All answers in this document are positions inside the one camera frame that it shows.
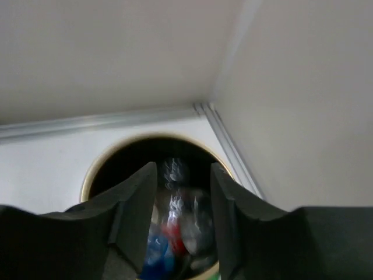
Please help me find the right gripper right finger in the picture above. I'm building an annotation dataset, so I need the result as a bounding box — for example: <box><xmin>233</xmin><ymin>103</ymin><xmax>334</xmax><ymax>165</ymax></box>
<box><xmin>210</xmin><ymin>163</ymin><xmax>372</xmax><ymax>279</ymax></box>

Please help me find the dark blue gold-rimmed bin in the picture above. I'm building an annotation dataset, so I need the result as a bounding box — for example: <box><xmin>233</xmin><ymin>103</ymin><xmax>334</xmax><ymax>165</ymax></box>
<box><xmin>81</xmin><ymin>134</ymin><xmax>229</xmax><ymax>279</ymax></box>

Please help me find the clear bottle red label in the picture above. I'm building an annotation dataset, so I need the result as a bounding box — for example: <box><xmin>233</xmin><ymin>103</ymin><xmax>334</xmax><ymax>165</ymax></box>
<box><xmin>156</xmin><ymin>187</ymin><xmax>214</xmax><ymax>256</ymax></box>

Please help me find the large crushed clear bottle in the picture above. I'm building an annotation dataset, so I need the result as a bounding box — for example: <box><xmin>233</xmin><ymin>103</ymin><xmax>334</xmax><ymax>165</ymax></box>
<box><xmin>156</xmin><ymin>157</ymin><xmax>190</xmax><ymax>225</ymax></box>

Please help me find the crushed blue label bottle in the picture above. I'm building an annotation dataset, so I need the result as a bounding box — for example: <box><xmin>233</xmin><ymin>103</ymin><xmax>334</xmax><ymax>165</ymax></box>
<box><xmin>138</xmin><ymin>231</ymin><xmax>174</xmax><ymax>279</ymax></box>

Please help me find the aluminium frame rail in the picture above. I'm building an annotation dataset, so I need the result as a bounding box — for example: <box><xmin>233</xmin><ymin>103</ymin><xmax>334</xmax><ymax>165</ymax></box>
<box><xmin>1</xmin><ymin>103</ymin><xmax>260</xmax><ymax>211</ymax></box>

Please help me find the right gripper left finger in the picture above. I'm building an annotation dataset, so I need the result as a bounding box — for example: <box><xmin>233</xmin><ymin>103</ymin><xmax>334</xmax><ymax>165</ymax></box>
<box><xmin>1</xmin><ymin>162</ymin><xmax>157</xmax><ymax>279</ymax></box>

